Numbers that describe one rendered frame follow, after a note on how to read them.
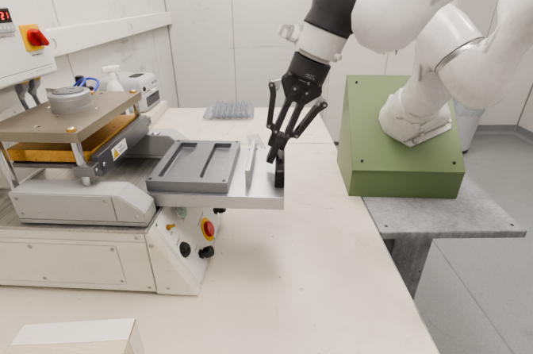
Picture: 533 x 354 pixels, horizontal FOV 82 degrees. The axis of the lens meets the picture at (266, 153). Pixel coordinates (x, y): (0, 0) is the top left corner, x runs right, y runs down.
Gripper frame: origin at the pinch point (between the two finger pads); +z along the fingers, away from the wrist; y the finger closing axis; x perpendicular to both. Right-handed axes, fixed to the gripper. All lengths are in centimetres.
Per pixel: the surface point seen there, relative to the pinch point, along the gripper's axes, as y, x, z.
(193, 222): -11.6, -3.3, 24.3
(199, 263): -7.1, -10.3, 28.8
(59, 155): -39.6, -9.9, 12.4
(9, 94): -59, 3, 11
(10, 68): -58, 3, 5
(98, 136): -36.0, -2.8, 10.0
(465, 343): 113, 24, 67
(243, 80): -17, 245, 53
